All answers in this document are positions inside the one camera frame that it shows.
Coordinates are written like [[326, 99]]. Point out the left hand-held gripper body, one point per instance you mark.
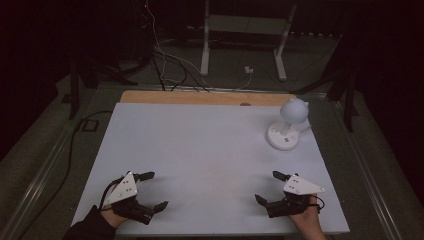
[[126, 190]]

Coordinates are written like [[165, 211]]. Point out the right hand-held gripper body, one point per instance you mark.
[[300, 186]]

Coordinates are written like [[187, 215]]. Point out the person's left hand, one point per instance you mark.
[[113, 218]]

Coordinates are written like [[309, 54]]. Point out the person's right hand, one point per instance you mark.
[[308, 221]]

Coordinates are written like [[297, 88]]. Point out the white round-headed desk lamp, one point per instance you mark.
[[286, 133]]

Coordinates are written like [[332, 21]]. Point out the white table mat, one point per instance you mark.
[[206, 160]]

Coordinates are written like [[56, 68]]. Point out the black tripod stand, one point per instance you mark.
[[83, 71], [345, 86]]

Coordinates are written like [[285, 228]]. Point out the white plug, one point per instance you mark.
[[248, 69]]

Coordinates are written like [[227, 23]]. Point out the white metal stand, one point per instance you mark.
[[245, 25]]

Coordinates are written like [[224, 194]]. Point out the metal floor rail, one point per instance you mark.
[[36, 181], [366, 173]]

